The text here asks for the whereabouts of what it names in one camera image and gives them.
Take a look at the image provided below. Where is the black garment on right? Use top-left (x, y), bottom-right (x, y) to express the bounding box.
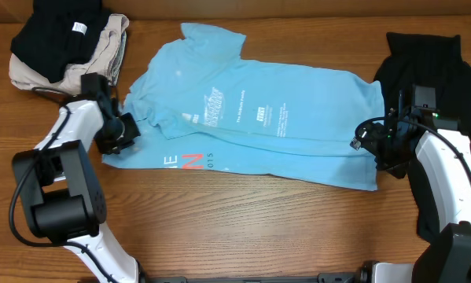
top-left (372, 31), bottom-right (471, 244)

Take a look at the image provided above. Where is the folded beige garment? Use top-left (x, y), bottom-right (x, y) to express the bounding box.
top-left (9, 13), bottom-right (130, 95)

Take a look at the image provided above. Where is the folded black garment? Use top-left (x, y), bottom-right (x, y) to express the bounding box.
top-left (10, 0), bottom-right (111, 83)

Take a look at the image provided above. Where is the light blue t-shirt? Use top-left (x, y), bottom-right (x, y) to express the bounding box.
top-left (103, 23), bottom-right (384, 191)

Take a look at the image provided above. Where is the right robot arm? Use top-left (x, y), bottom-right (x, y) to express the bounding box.
top-left (351, 115), bottom-right (471, 282)

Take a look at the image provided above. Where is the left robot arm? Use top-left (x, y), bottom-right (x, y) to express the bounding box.
top-left (8, 97), bottom-right (146, 282)

